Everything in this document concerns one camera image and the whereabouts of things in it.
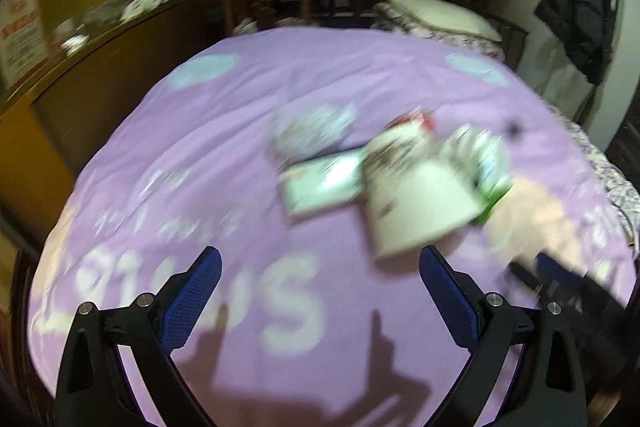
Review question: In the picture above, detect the white box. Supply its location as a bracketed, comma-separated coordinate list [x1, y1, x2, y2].
[277, 147, 368, 223]

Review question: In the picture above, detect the white pillow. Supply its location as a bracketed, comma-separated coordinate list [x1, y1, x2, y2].
[382, 0, 503, 42]

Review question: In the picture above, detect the green tissue box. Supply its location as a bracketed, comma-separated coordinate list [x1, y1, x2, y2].
[445, 124, 516, 228]

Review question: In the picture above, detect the folded floral quilt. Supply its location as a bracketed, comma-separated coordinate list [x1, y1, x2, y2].
[372, 2, 506, 58]

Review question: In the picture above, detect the white paper cup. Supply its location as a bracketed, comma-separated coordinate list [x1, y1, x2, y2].
[361, 127, 493, 263]

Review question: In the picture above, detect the red and white poster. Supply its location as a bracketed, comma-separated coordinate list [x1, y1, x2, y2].
[0, 0, 51, 88]

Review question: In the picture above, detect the red snack wrapper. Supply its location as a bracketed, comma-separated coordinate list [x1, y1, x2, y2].
[385, 107, 436, 138]

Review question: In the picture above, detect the crumpled white tissue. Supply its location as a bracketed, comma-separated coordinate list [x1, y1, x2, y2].
[60, 34, 91, 55]

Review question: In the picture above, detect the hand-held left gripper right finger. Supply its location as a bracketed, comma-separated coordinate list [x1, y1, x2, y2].
[419, 245, 586, 427]

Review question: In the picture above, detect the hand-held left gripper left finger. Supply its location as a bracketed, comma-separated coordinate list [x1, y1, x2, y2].
[55, 246, 223, 427]

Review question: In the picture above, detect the purple printed blanket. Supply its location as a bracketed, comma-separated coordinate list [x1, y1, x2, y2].
[27, 27, 636, 427]

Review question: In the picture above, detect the black metal bed frame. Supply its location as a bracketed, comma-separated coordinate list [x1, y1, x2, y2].
[495, 14, 531, 72]

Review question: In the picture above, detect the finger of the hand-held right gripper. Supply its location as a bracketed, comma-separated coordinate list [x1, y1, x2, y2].
[507, 253, 588, 305]

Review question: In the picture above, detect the floral bedsheet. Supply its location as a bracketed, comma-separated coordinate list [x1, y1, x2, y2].
[545, 97, 640, 253]

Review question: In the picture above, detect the clear plastic bag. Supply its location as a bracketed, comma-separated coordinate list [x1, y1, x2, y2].
[270, 102, 358, 162]

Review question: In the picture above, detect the black puffer jacket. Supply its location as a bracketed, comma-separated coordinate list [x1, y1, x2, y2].
[534, 0, 616, 85]

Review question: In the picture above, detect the white cloth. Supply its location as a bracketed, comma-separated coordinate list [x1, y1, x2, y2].
[120, 0, 171, 20]

